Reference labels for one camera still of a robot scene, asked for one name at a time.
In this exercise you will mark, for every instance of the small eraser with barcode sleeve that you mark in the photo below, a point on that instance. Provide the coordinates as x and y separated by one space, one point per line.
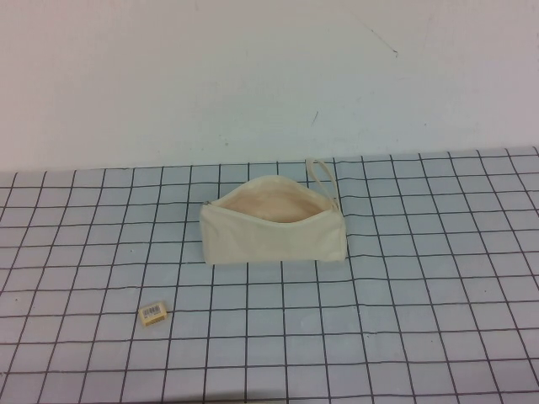
151 315

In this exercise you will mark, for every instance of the cream fabric pencil case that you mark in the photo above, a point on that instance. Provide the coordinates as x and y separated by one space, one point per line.
269 244

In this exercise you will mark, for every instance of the blue grid-pattern tablecloth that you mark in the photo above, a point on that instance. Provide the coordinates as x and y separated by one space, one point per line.
400 303

